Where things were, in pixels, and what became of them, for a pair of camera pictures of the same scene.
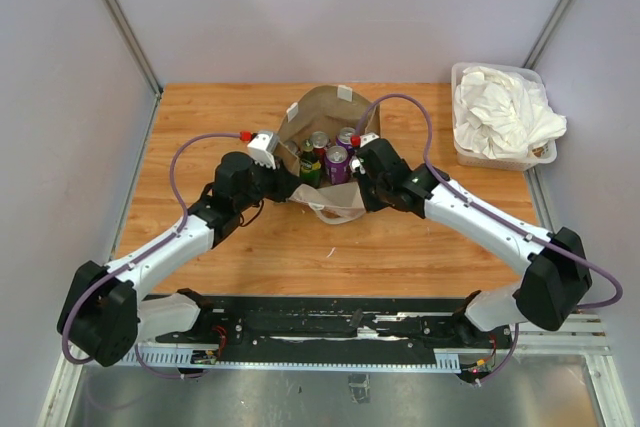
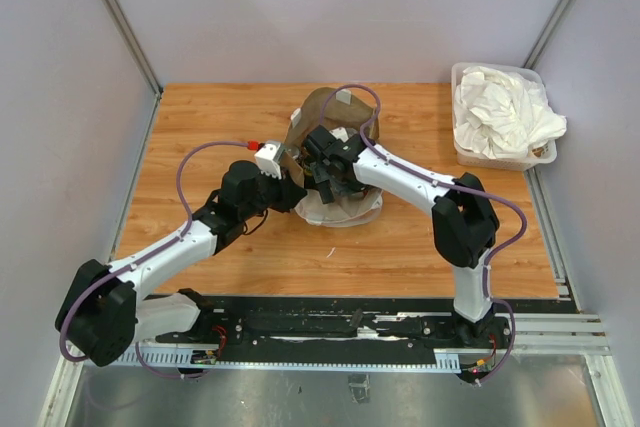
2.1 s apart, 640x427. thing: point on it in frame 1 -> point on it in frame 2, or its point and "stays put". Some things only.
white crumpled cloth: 503,114 stays put
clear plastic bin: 544,153 stays put
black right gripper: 369,203 -> 322,176
